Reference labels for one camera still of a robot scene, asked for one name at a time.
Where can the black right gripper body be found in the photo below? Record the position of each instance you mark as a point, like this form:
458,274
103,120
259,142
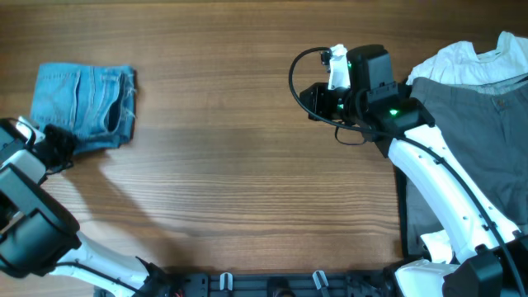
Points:
328,104

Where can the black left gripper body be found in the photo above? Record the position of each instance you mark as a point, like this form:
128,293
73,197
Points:
59,145

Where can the light blue denim jeans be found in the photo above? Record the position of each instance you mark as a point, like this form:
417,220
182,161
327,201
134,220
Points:
94,103

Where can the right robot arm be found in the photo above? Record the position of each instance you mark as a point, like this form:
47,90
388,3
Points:
479,252

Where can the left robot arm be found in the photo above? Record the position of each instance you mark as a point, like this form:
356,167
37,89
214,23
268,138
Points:
41,237

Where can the black garment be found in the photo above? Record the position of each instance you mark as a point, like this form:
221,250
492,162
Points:
401,189

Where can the white cloth garment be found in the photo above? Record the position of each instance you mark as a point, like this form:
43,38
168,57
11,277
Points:
459,64

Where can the grey garment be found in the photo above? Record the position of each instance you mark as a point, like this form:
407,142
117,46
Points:
485,127

